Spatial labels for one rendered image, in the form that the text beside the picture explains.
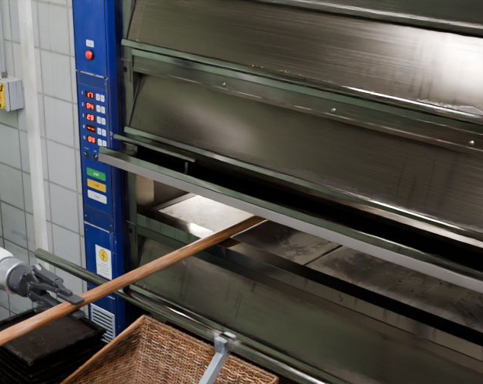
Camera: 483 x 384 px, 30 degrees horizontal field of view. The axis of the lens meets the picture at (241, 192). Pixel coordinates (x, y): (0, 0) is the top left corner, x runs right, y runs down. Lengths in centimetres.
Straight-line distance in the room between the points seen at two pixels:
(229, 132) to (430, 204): 63
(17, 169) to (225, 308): 102
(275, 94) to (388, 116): 34
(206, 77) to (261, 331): 73
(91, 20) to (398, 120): 104
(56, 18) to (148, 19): 42
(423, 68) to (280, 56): 40
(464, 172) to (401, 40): 33
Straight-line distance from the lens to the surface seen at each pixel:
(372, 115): 215
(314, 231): 214
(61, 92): 297
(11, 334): 215
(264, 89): 234
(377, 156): 218
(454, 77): 202
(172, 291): 279
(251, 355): 209
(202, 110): 252
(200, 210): 283
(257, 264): 251
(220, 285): 266
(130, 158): 254
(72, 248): 314
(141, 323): 291
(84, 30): 277
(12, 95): 312
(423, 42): 207
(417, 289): 240
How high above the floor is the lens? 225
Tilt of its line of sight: 21 degrees down
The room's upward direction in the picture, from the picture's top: 1 degrees clockwise
